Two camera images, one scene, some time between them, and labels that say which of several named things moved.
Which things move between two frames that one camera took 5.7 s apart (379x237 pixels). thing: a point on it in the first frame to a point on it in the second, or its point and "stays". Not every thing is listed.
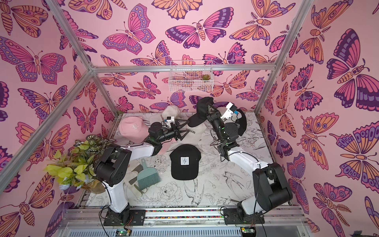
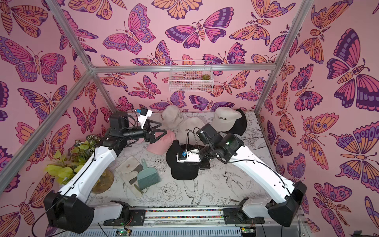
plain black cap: (201, 115) to (175, 147)
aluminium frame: (18, 164) stays
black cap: (242, 122) stays
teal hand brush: (147, 177) stays
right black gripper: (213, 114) to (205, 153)
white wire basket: (191, 76) stays
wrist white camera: (231, 108) to (192, 155)
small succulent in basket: (206, 77) stays
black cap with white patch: (185, 162) stays
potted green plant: (75, 166) stays
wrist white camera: (170, 119) to (144, 114)
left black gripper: (176, 131) to (151, 138)
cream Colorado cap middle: (195, 135) stays
